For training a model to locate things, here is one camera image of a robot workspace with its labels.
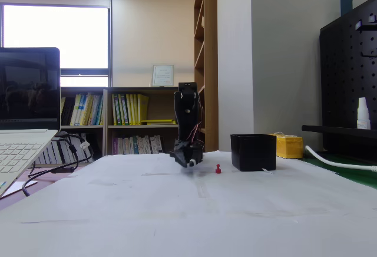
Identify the narrow low wooden bookshelf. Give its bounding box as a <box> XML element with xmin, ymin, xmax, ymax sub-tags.
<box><xmin>60</xmin><ymin>87</ymin><xmax>107</xmax><ymax>165</ymax></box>

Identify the wide low wooden bookshelf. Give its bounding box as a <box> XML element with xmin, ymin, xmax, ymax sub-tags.
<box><xmin>102</xmin><ymin>86</ymin><xmax>191</xmax><ymax>156</ymax></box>

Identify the thin black cable white plug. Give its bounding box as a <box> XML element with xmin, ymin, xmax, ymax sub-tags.
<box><xmin>58</xmin><ymin>133</ymin><xmax>95</xmax><ymax>164</ymax></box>

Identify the white paper card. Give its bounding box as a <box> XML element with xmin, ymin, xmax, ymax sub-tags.
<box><xmin>4</xmin><ymin>180</ymin><xmax>39</xmax><ymax>196</ymax></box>

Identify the black square container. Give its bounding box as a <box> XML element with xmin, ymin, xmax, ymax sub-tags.
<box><xmin>230</xmin><ymin>133</ymin><xmax>277</xmax><ymax>172</ymax></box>

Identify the tall wooden bookshelf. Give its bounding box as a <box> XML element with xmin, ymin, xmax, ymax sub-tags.
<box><xmin>193</xmin><ymin>0</ymin><xmax>219</xmax><ymax>153</ymax></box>

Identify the white power cable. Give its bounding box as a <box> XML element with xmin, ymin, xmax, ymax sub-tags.
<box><xmin>305</xmin><ymin>144</ymin><xmax>377</xmax><ymax>173</ymax></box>

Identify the green desk mat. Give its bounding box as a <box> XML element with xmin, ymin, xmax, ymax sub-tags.
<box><xmin>296</xmin><ymin>153</ymin><xmax>377</xmax><ymax>190</ymax></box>

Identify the white laptop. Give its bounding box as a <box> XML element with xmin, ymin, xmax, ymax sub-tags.
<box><xmin>0</xmin><ymin>47</ymin><xmax>61</xmax><ymax>199</ymax></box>

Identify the thick black cable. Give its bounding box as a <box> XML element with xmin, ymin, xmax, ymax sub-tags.
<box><xmin>22</xmin><ymin>132</ymin><xmax>81</xmax><ymax>197</ymax></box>

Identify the flat lying yellow book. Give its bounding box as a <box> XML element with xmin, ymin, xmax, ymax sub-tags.
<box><xmin>140</xmin><ymin>118</ymin><xmax>176</xmax><ymax>126</ymax></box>

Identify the yellow cardboard box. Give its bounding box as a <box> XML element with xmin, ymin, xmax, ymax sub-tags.
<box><xmin>269</xmin><ymin>132</ymin><xmax>304</xmax><ymax>160</ymax></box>

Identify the window with dark frame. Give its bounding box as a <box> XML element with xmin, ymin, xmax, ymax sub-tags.
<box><xmin>0</xmin><ymin>2</ymin><xmax>113</xmax><ymax>88</ymax></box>

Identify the white dropper bottle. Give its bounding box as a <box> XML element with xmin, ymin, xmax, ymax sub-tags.
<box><xmin>356</xmin><ymin>97</ymin><xmax>372</xmax><ymax>130</ymax></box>

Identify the white paper sheet cover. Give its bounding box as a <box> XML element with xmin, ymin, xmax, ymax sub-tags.
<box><xmin>0</xmin><ymin>150</ymin><xmax>377</xmax><ymax>257</ymax></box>

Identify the red black servo wire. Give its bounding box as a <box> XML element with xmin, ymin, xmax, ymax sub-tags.
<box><xmin>188</xmin><ymin>100</ymin><xmax>204</xmax><ymax>144</ymax></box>

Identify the black pegboard stand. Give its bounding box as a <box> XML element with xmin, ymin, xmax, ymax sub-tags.
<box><xmin>302</xmin><ymin>0</ymin><xmax>377</xmax><ymax>163</ymax></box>

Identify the framed certificate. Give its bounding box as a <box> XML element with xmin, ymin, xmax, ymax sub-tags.
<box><xmin>151</xmin><ymin>64</ymin><xmax>175</xmax><ymax>88</ymax></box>

